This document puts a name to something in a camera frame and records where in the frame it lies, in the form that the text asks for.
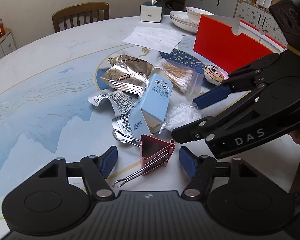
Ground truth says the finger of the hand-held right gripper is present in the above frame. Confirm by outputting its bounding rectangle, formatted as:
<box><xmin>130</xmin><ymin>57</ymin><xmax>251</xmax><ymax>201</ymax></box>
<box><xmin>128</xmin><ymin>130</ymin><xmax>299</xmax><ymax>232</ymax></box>
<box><xmin>171</xmin><ymin>85</ymin><xmax>268</xmax><ymax>145</ymax></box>
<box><xmin>192</xmin><ymin>53</ymin><xmax>288</xmax><ymax>110</ymax></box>

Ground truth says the white gold-rimmed bowl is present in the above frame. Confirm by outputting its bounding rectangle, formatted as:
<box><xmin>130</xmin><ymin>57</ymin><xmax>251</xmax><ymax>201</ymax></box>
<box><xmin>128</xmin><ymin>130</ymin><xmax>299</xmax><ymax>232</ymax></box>
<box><xmin>186</xmin><ymin>6</ymin><xmax>215</xmax><ymax>25</ymax></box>

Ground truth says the white cabinet with black handles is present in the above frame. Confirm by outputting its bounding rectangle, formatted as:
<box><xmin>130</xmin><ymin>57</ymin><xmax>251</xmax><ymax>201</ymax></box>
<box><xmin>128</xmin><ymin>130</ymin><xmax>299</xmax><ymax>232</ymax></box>
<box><xmin>185</xmin><ymin>0</ymin><xmax>238</xmax><ymax>18</ymax></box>

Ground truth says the light blue carton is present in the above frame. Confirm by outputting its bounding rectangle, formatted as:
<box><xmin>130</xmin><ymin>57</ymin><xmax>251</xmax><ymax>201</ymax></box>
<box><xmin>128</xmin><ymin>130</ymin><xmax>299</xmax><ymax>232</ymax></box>
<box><xmin>129</xmin><ymin>73</ymin><xmax>174</xmax><ymax>135</ymax></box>

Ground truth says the dark green tissue box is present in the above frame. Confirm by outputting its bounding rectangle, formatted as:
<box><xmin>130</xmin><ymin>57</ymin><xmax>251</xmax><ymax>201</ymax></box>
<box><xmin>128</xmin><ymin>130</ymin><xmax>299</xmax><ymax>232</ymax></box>
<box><xmin>140</xmin><ymin>0</ymin><xmax>164</xmax><ymax>22</ymax></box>

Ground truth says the bag of cotton swabs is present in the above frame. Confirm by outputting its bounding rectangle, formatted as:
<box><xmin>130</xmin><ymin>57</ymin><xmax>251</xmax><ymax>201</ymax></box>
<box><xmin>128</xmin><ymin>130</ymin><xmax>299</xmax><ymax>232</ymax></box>
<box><xmin>152</xmin><ymin>57</ymin><xmax>204</xmax><ymax>95</ymax></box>

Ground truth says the white gold-rimmed plate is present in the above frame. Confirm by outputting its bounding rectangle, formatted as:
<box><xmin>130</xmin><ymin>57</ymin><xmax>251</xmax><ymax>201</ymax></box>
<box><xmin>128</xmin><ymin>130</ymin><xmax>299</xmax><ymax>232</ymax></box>
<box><xmin>170</xmin><ymin>17</ymin><xmax>200</xmax><ymax>34</ymax></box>
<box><xmin>169</xmin><ymin>10</ymin><xmax>199</xmax><ymax>27</ymax></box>

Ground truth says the low side cabinet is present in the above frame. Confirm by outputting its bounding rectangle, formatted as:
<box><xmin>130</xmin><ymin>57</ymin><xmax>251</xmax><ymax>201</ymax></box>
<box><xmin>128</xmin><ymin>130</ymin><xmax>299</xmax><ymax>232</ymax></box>
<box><xmin>0</xmin><ymin>27</ymin><xmax>17</xmax><ymax>65</ymax></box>

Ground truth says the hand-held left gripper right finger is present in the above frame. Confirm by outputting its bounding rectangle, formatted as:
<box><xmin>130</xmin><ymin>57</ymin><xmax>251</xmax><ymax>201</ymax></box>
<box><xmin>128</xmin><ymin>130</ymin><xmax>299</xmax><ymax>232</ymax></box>
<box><xmin>179</xmin><ymin>146</ymin><xmax>263</xmax><ymax>198</ymax></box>

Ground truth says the gold foil packet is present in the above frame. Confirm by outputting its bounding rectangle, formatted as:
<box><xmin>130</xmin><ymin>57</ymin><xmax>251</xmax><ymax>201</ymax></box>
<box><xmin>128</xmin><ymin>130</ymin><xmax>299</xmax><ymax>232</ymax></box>
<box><xmin>100</xmin><ymin>65</ymin><xmax>149</xmax><ymax>96</ymax></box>
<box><xmin>108</xmin><ymin>54</ymin><xmax>154</xmax><ymax>80</ymax></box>

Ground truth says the clear bag of white beads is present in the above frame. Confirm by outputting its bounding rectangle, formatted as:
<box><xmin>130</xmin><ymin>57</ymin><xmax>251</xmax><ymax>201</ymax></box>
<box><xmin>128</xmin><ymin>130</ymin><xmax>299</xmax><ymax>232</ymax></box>
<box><xmin>162</xmin><ymin>102</ymin><xmax>203</xmax><ymax>133</ymax></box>

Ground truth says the white paper sheet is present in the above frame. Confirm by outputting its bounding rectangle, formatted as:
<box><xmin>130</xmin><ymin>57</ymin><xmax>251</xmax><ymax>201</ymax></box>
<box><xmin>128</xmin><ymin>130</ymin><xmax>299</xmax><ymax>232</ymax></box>
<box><xmin>122</xmin><ymin>25</ymin><xmax>184</xmax><ymax>54</ymax></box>

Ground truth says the white speckled cabinet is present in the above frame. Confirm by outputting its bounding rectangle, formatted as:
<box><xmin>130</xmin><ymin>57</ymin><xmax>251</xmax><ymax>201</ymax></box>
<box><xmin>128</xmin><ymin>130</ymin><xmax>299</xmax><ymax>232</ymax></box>
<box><xmin>236</xmin><ymin>1</ymin><xmax>288</xmax><ymax>46</ymax></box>

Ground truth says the white marble desktop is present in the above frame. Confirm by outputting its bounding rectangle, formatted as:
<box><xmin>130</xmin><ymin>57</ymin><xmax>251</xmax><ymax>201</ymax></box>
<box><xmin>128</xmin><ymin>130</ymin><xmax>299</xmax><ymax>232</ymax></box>
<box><xmin>0</xmin><ymin>14</ymin><xmax>300</xmax><ymax>230</ymax></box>

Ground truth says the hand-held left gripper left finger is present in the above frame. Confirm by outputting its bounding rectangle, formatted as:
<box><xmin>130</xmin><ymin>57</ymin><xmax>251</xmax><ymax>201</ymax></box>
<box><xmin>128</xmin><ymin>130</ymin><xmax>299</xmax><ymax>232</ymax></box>
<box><xmin>32</xmin><ymin>146</ymin><xmax>118</xmax><ymax>199</ymax></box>

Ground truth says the dark wooden chair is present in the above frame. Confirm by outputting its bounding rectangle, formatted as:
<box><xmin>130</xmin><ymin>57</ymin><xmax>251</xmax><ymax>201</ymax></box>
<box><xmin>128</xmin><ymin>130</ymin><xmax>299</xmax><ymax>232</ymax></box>
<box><xmin>52</xmin><ymin>2</ymin><xmax>110</xmax><ymax>33</ymax></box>

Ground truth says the pink binder clip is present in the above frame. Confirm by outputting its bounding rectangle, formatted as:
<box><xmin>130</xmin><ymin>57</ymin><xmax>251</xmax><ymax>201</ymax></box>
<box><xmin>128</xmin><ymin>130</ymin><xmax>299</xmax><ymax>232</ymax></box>
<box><xmin>112</xmin><ymin>129</ymin><xmax>176</xmax><ymax>188</ymax></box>

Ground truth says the silver foil packet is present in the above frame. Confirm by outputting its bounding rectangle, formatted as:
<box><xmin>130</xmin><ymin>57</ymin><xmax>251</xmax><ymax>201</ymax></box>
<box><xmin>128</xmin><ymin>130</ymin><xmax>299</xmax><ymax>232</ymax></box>
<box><xmin>87</xmin><ymin>91</ymin><xmax>140</xmax><ymax>141</ymax></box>

